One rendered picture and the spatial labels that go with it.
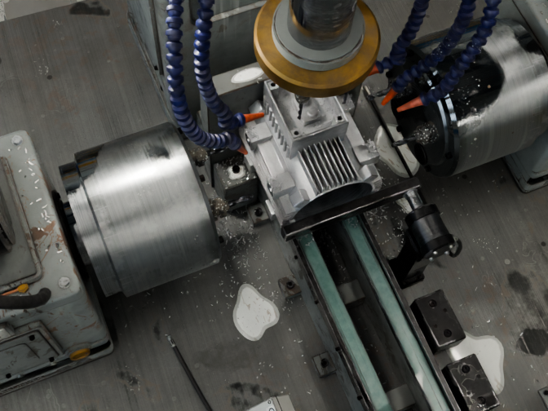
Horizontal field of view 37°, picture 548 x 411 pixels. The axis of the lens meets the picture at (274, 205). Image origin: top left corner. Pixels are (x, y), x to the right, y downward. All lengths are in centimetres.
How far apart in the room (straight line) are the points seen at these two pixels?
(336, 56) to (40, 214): 49
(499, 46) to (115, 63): 81
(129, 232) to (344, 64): 40
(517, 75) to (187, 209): 59
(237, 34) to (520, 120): 50
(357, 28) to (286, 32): 10
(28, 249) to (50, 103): 60
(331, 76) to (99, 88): 74
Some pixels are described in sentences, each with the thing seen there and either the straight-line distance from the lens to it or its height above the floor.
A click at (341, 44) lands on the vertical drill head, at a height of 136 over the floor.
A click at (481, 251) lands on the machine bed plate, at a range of 167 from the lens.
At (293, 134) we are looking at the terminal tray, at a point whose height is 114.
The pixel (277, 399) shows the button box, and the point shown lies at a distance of 124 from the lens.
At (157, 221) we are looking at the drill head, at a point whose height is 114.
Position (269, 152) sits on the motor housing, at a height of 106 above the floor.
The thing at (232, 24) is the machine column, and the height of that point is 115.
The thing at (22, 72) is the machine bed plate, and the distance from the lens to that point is 183.
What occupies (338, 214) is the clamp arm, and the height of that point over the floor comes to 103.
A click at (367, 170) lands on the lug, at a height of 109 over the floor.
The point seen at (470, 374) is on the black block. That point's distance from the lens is 153.
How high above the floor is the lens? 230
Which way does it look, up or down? 67 degrees down
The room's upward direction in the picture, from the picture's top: 7 degrees clockwise
